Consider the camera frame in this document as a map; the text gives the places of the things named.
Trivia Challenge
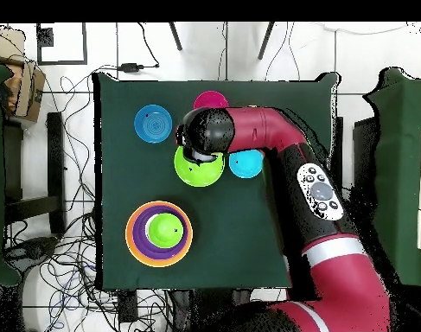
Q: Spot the small green bowl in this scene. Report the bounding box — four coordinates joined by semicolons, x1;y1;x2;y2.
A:
146;212;185;249

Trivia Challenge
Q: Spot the purple bowl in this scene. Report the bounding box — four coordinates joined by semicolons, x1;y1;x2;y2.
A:
131;206;189;261

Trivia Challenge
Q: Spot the large green bowl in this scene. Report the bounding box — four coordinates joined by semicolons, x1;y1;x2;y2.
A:
173;145;226;188

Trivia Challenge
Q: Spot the small light blue bowl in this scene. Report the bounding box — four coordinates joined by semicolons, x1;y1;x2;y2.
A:
228;149;265;180

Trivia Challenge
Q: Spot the dark green tablecloth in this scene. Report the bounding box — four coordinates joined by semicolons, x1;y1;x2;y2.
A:
92;71;341;291

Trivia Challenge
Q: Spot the blue bowl with ribbed bottom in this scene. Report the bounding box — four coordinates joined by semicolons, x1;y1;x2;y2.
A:
133;104;174;144

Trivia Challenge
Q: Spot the red bowl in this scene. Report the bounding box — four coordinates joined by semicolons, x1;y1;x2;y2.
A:
192;90;230;111

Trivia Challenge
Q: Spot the large orange bowl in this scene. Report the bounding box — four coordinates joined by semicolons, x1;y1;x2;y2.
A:
124;200;194;268

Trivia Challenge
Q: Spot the black stand leg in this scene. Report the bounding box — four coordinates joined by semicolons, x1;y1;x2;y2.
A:
168;22;183;52
257;22;276;61

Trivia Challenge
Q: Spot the black bench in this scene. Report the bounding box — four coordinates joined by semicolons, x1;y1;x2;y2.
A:
3;112;67;236

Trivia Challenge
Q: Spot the black base with knob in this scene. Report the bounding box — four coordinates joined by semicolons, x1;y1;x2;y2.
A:
3;236;61;274

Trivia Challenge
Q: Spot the cardboard box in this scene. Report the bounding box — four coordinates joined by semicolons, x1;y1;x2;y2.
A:
0;27;47;122

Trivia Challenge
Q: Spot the tangle of floor cables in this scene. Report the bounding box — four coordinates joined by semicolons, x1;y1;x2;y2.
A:
2;73;173;332

